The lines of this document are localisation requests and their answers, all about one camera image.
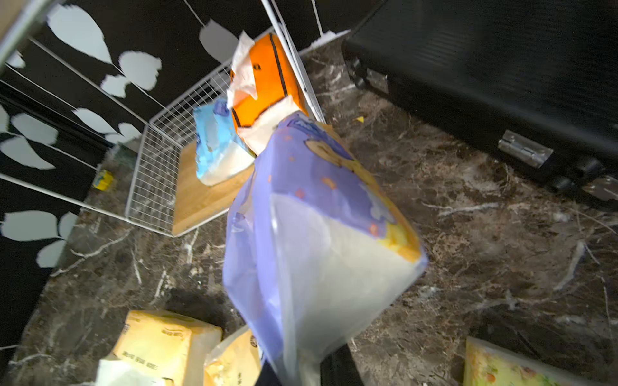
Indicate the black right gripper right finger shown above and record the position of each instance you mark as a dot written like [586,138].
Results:
[339,369]

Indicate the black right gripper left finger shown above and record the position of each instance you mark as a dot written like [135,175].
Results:
[267,376]

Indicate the purple tissue pack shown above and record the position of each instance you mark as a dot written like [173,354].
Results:
[315,251]

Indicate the yellow green tissue pack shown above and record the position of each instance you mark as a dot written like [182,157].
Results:
[489,364]

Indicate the light blue tissue pack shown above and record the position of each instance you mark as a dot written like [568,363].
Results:
[220,152]

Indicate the orange tissue pack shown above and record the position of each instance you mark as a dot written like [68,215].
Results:
[263,90]

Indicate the black hard case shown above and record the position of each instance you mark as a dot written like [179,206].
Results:
[532,83]

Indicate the white wire wooden shelf rack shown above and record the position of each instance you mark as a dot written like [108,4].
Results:
[165,196]

